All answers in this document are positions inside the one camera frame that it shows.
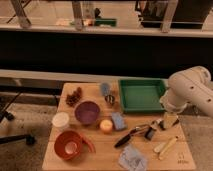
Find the brown grape bunch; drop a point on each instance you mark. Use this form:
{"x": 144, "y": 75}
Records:
{"x": 74, "y": 98}

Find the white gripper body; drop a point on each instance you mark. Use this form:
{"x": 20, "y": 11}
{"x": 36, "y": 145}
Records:
{"x": 169, "y": 120}

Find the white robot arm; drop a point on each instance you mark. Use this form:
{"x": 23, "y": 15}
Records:
{"x": 188, "y": 86}

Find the white marker pen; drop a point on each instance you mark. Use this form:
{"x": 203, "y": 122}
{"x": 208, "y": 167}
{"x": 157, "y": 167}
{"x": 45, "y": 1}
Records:
{"x": 157, "y": 122}

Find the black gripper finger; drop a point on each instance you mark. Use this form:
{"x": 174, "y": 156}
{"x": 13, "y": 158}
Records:
{"x": 161, "y": 124}

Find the small metal cup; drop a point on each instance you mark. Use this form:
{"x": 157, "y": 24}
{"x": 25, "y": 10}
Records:
{"x": 110, "y": 99}

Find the blue eraser block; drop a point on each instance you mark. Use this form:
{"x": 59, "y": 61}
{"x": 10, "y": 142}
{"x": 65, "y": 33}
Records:
{"x": 118, "y": 121}

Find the orange round fruit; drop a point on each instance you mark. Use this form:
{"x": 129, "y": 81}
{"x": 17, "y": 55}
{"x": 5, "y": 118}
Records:
{"x": 106, "y": 126}

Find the green plastic tray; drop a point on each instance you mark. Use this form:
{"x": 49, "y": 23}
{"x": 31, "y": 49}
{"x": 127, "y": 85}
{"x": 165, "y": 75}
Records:
{"x": 141, "y": 96}

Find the orange plastic bowl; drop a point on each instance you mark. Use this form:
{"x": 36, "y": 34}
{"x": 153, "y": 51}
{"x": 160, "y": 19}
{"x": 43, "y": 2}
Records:
{"x": 68, "y": 145}

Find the purple bowl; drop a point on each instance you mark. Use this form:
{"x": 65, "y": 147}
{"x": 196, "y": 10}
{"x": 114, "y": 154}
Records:
{"x": 87, "y": 112}

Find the cream wooden spatula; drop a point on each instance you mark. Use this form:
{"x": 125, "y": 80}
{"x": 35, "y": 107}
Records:
{"x": 159, "y": 147}

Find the wooden table board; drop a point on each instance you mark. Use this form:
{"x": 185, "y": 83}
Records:
{"x": 178, "y": 157}

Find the white paper cup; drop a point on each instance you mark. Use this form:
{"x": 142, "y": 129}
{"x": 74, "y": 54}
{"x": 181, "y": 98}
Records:
{"x": 61, "y": 120}

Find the yellow wooden stick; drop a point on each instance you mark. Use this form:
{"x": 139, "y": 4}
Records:
{"x": 166, "y": 147}

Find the black tripod stand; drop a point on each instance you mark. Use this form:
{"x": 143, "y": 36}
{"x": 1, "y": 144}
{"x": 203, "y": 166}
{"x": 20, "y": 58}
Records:
{"x": 30, "y": 140}

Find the black handled peeler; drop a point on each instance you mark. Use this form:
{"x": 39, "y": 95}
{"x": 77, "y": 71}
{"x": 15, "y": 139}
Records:
{"x": 135, "y": 131}

